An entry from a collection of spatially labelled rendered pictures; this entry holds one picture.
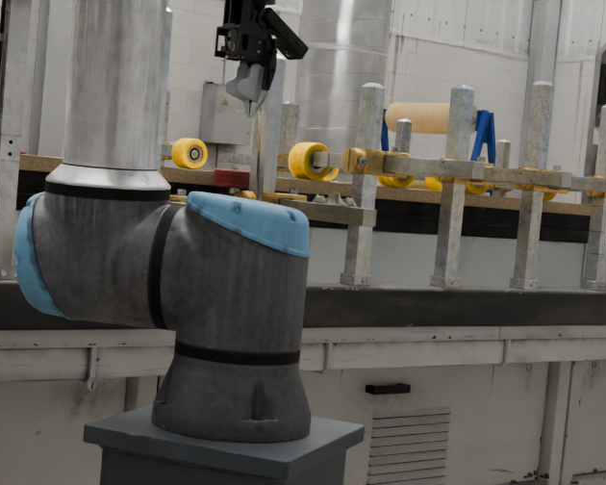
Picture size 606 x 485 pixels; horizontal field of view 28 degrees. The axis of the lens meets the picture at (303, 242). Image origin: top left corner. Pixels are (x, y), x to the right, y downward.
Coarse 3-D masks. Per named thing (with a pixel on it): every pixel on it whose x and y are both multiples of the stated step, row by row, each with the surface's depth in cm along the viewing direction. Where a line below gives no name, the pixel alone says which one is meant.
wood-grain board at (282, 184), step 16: (32, 160) 215; (48, 160) 217; (176, 176) 234; (192, 176) 236; (208, 176) 239; (320, 192) 257; (336, 192) 259; (384, 192) 268; (400, 192) 271; (416, 192) 274; (432, 192) 277; (496, 208) 291; (512, 208) 294; (544, 208) 302; (560, 208) 305; (576, 208) 309
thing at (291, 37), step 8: (264, 16) 209; (272, 16) 209; (272, 24) 209; (280, 24) 210; (280, 32) 211; (288, 32) 212; (280, 40) 213; (288, 40) 212; (296, 40) 213; (280, 48) 215; (288, 48) 214; (296, 48) 213; (304, 48) 214; (288, 56) 215; (296, 56) 214
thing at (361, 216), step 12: (288, 204) 221; (300, 204) 218; (312, 204) 216; (324, 204) 213; (312, 216) 216; (324, 216) 213; (336, 216) 210; (348, 216) 208; (360, 216) 205; (372, 216) 206
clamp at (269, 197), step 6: (240, 192) 221; (246, 192) 220; (252, 192) 221; (264, 192) 221; (270, 192) 222; (252, 198) 220; (264, 198) 221; (270, 198) 222; (276, 198) 223; (282, 198) 224; (288, 198) 224; (294, 198) 225; (300, 198) 226; (306, 198) 227
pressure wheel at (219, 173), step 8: (216, 168) 236; (232, 168) 237; (216, 176) 235; (224, 176) 234; (232, 176) 234; (240, 176) 234; (248, 176) 235; (216, 184) 235; (224, 184) 234; (232, 184) 234; (240, 184) 234; (248, 184) 235; (232, 192) 237
